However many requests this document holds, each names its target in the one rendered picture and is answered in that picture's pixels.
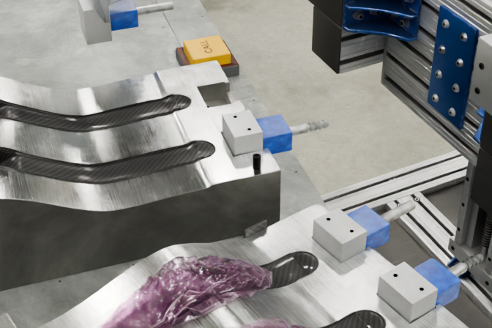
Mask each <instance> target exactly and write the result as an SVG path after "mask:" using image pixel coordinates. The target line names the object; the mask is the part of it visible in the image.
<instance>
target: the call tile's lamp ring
mask: <svg viewBox="0 0 492 328"><path fill-rule="evenodd" d="M223 42H224V43H225V41H224V40H223ZM225 45H226V43H225ZM226 47H227V48H228V46H227V45H226ZM176 49H177V51H178V53H179V55H180V57H181V59H182V61H183V62H184V65H185V66H187V65H190V64H189V63H188V61H187V59H186V57H185V55H184V54H183V52H182V49H183V47H180V48H176ZM228 50H229V51H230V49H229V48H228ZM230 53H231V60H232V62H233V63H229V64H221V65H220V67H221V68H222V67H230V66H234V65H238V62H237V61H236V59H235V58H234V56H233V54H232V52H231V51H230Z"/></svg>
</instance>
